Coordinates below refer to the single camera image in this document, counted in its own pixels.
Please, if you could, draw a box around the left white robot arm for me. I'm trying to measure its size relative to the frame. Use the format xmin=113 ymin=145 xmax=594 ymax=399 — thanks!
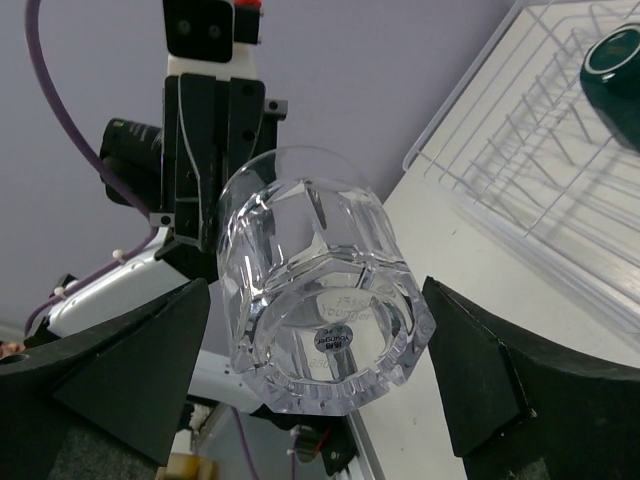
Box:
xmin=27 ymin=73 xmax=287 ymax=345

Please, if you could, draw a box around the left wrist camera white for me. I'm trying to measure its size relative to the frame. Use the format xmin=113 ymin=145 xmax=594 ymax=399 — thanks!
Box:
xmin=162 ymin=0 xmax=263 ymax=81

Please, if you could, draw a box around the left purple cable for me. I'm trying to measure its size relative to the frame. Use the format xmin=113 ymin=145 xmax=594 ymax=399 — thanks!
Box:
xmin=23 ymin=0 xmax=176 ymax=336

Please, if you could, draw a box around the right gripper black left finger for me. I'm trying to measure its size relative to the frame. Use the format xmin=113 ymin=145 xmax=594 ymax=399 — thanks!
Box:
xmin=1 ymin=279 xmax=210 ymax=479

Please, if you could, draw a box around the clear acrylic dish rack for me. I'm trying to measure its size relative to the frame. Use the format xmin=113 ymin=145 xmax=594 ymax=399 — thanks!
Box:
xmin=403 ymin=1 xmax=639 ymax=336

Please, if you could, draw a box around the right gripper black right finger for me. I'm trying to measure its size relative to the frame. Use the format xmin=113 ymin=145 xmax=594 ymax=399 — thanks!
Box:
xmin=422 ymin=277 xmax=639 ymax=479

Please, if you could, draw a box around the dark teal mug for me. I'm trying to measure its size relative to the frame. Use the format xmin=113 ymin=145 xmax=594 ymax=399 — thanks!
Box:
xmin=579 ymin=22 xmax=639 ymax=153

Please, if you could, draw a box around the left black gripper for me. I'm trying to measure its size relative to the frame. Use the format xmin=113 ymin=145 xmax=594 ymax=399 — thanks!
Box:
xmin=156 ymin=73 xmax=287 ymax=265

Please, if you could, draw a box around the clear glass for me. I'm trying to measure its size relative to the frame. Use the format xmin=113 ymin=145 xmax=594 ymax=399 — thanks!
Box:
xmin=217 ymin=146 xmax=436 ymax=416

